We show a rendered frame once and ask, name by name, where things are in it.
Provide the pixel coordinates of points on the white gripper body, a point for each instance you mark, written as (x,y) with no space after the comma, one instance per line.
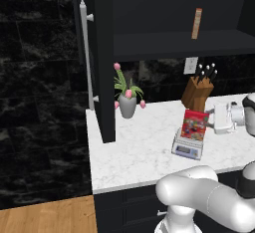
(223,119)

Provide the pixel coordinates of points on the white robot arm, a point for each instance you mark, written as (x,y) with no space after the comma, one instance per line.
(212,200)

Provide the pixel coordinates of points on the red cereal box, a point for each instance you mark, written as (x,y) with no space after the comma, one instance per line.
(194,125)

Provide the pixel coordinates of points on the white digital scale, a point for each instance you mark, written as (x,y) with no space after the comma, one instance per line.
(186,149)

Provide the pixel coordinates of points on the dark base cabinet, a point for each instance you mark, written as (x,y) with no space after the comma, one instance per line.
(129,207)

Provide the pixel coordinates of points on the dark cabinet door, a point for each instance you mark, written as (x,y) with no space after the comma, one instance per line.
(103,61)

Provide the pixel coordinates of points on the wooden knife block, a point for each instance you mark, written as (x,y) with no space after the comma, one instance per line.
(196,97)

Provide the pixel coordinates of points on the grey flower vase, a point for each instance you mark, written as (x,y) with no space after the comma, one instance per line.
(127,106)

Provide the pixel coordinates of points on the pink tulip plant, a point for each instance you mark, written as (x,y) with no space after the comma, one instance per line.
(122,82)

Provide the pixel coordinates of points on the white wall socket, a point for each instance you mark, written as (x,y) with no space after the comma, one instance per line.
(191,65)

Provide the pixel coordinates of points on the dark wall cabinet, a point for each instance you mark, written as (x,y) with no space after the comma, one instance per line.
(159,18)

